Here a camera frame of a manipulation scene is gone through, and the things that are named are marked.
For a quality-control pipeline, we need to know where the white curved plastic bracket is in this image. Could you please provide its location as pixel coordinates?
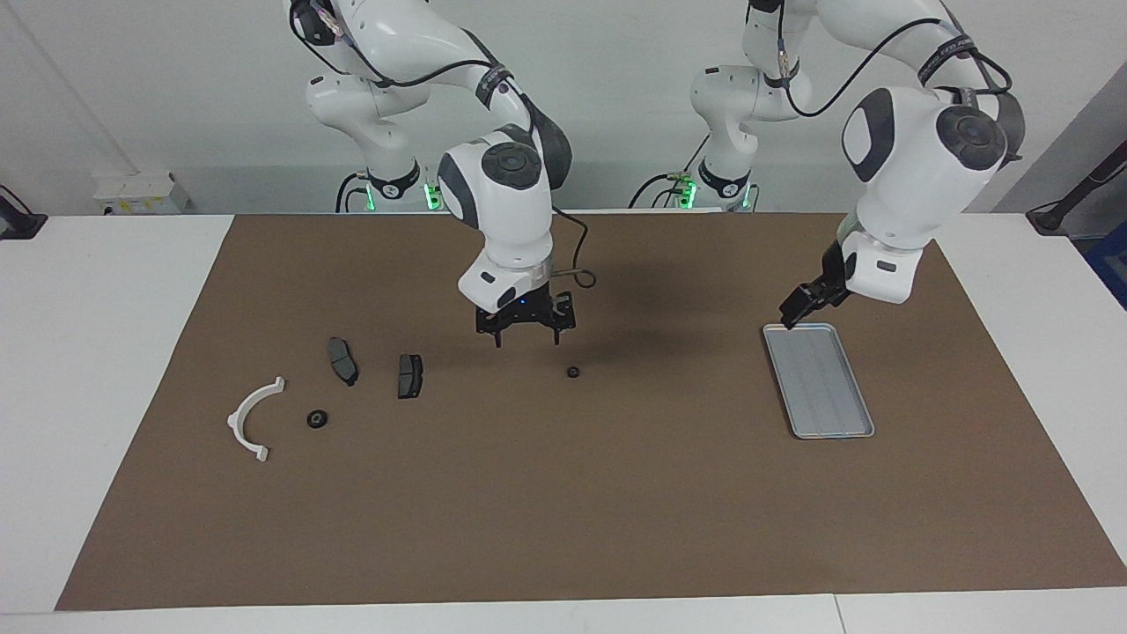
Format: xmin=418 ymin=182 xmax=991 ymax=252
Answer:
xmin=226 ymin=376 xmax=287 ymax=463

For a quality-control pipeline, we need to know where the black table clamp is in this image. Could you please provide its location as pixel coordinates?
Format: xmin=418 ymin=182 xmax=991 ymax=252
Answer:
xmin=0 ymin=185 xmax=47 ymax=240

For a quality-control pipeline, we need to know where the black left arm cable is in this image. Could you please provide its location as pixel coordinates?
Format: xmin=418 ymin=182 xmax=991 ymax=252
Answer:
xmin=775 ymin=0 xmax=1027 ymax=164

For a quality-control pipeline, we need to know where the black right base cable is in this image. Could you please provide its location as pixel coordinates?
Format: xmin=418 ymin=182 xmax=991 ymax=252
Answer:
xmin=335 ymin=172 xmax=371 ymax=214

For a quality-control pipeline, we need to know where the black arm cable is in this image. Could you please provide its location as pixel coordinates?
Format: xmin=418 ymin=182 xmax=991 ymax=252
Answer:
xmin=775 ymin=0 xmax=1027 ymax=164
xmin=291 ymin=0 xmax=598 ymax=291

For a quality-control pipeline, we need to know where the silver metal tray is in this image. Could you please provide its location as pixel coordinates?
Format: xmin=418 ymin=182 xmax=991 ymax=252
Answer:
xmin=762 ymin=323 xmax=876 ymax=439

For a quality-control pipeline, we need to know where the blue crate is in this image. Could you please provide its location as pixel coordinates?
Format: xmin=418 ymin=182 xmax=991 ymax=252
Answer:
xmin=1085 ymin=220 xmax=1127 ymax=309

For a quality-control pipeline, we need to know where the white background box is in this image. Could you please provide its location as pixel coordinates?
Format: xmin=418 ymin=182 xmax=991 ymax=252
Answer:
xmin=94 ymin=172 xmax=190 ymax=215

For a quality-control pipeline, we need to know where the black base cable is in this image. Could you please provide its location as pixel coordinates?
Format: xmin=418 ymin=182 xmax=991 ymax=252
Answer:
xmin=630 ymin=132 xmax=712 ymax=210
xmin=335 ymin=172 xmax=371 ymax=214

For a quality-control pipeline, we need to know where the black left base cable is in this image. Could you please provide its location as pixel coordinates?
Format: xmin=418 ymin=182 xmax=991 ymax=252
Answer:
xmin=630 ymin=132 xmax=712 ymax=210

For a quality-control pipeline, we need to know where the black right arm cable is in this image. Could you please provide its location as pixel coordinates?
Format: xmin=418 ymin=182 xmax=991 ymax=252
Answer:
xmin=291 ymin=0 xmax=598 ymax=291

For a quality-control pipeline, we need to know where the brown table mat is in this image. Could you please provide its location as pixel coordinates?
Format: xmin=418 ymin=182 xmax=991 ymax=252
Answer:
xmin=55 ymin=211 xmax=1127 ymax=612

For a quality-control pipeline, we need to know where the elongated dark brake pad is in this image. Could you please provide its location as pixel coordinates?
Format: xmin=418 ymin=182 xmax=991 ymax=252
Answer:
xmin=327 ymin=336 xmax=360 ymax=387

